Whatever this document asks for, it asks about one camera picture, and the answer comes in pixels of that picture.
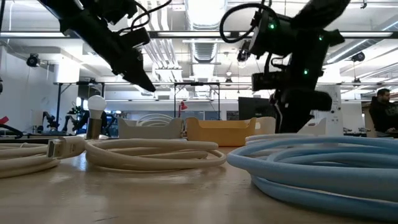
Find black ceiling-mounted camera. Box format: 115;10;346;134
350;51;366;63
236;39;251;63
25;53;40;68

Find beige USB cable with plug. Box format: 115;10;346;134
0;136;87;180

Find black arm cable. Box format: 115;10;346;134
218;2;280;44
117;0;173;35

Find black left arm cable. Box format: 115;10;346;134
117;0;173;35

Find red desk lamp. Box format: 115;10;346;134
178;100;188;118

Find black overhead frame bar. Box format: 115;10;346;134
0;30;398;39

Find silver ceiling air duct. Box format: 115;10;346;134
183;0;228;65

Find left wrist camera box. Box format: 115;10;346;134
123;27;152;48

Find black metal frame stand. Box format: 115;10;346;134
53;80;106;132
173;82;221;121

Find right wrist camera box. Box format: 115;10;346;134
251;71;295;93

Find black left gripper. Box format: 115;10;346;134
59;11;157;93

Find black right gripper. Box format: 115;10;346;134
269;57;333;134

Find white cable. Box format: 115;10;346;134
136;113;175;127
244;133;315;146

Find person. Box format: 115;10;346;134
368;88;398;138

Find table lamp with white bulb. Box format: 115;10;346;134
85;95;108;141

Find white cabinet machine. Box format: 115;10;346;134
313;85;343;138

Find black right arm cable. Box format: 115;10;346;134
218;2;280;44

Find yellow plastic bin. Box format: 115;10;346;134
185;116;257;147

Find white plastic bin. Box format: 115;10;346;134
255;116;328;138

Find grey plastic bin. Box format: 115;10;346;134
117;117;185;140

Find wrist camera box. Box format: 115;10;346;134
251;71;295;93
123;27;152;48

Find black monitor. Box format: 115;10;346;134
238;96;276;121

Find light blue cable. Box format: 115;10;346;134
226;135;398;222

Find black background robot arms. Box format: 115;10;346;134
36;105;91;135

